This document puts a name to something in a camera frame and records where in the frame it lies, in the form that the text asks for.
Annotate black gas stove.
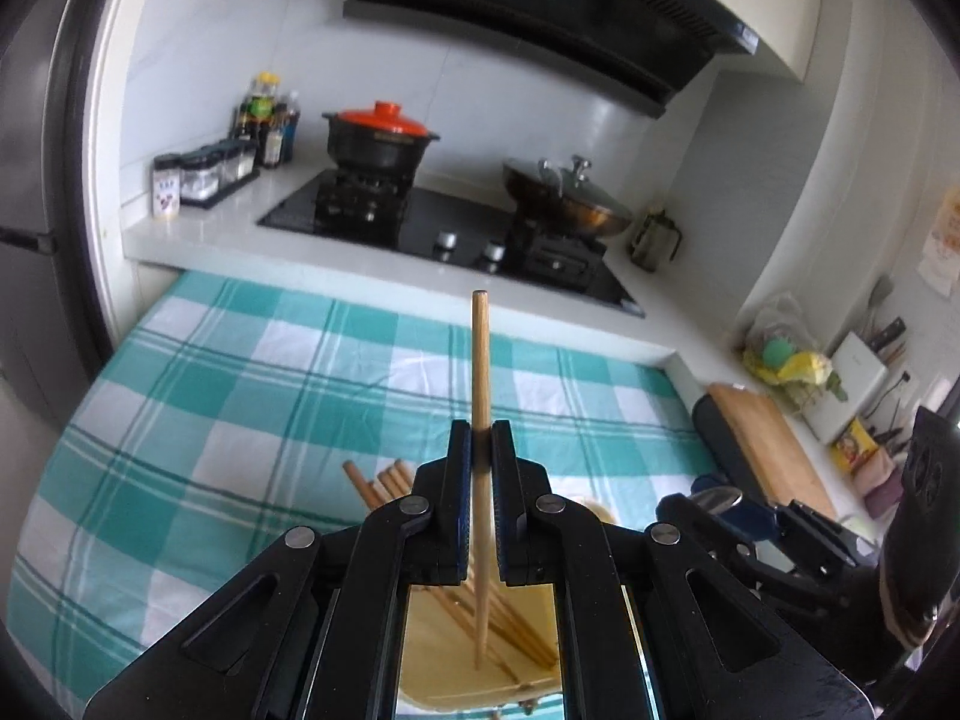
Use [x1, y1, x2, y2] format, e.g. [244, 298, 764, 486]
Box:
[256, 167, 647, 319]

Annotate red pot lid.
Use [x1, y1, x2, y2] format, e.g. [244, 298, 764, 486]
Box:
[337, 100, 422, 138]

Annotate teal checked tablecloth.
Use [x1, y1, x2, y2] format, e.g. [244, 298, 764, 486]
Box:
[7, 270, 722, 715]

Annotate yellow snack packet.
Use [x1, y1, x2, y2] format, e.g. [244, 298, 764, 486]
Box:
[830, 419, 880, 475]

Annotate plastic bag with produce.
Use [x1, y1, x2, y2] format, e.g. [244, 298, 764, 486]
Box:
[742, 292, 850, 415]

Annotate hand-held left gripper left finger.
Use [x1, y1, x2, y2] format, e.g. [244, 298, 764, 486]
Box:
[82, 420, 477, 720]

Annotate dark wok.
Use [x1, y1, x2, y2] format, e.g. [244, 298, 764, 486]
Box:
[502, 165, 635, 239]

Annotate cream utensil holder box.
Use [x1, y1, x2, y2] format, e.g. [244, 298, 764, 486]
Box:
[397, 501, 617, 713]

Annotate glass jug with handle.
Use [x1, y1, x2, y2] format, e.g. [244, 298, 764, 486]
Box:
[629, 208, 683, 272]

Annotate black range hood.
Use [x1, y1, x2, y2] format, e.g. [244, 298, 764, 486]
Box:
[343, 0, 763, 119]

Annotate grey refrigerator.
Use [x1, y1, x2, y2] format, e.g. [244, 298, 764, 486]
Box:
[0, 0, 117, 432]

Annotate white printed seasoning jar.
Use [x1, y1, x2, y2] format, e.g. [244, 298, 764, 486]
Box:
[152, 154, 184, 220]

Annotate purple container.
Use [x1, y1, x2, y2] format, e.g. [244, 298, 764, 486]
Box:
[862, 457, 906, 520]

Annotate black clay pot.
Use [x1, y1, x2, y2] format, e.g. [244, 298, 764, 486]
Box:
[322, 111, 442, 179]

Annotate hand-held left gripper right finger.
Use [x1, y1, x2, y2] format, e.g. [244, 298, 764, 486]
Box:
[491, 420, 876, 720]

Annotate black rectangular tray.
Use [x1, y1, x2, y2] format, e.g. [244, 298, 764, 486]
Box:
[689, 393, 775, 512]

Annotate glass wok lid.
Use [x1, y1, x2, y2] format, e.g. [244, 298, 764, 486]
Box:
[503, 154, 625, 205]

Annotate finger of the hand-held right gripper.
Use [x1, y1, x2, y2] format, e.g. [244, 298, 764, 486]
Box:
[655, 493, 767, 602]
[694, 474, 787, 542]

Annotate wooden cutting board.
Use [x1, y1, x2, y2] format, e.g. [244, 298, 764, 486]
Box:
[708, 382, 839, 520]

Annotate paper note on wall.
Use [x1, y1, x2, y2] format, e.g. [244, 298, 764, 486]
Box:
[916, 190, 960, 287]

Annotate dark sauce bottle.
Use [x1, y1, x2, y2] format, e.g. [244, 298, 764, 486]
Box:
[278, 90, 303, 165]

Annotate spice jars and bottles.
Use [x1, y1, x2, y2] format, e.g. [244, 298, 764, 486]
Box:
[180, 138, 261, 209]

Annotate white knife block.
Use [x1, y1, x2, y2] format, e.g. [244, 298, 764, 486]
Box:
[805, 330, 891, 445]

